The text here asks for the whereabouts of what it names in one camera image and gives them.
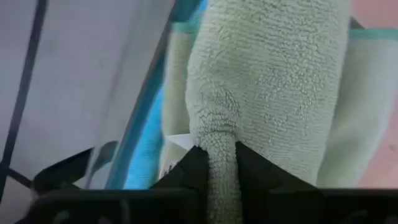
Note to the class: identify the blue microfiber towel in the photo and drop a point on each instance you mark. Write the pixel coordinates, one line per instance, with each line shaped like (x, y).
(146, 155)

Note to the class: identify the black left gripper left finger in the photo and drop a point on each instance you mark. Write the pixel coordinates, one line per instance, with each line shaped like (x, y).
(186, 174)

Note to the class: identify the pale green teal-edged towel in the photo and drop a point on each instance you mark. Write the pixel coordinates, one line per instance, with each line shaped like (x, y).
(264, 77)

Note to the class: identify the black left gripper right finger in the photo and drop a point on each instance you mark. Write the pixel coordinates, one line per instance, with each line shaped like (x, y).
(264, 177)

